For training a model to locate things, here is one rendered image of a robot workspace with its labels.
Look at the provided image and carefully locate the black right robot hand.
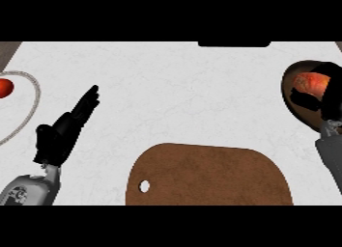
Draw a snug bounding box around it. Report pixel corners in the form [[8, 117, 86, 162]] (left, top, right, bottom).
[[289, 61, 342, 123]]

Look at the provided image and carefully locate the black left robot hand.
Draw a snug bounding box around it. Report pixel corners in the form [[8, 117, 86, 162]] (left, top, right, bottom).
[[33, 84, 102, 168]]

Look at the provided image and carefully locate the orange squash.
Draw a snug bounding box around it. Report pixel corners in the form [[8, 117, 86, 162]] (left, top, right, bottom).
[[292, 71, 332, 100]]

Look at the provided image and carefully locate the brown wooden cutting board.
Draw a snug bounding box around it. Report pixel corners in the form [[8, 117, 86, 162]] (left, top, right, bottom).
[[124, 142, 295, 206]]

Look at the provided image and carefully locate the white plate with grey rim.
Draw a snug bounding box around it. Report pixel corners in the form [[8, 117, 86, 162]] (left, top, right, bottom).
[[0, 70, 43, 152]]

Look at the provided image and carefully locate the black appliance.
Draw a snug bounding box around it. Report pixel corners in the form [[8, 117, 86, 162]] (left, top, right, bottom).
[[196, 41, 273, 48]]

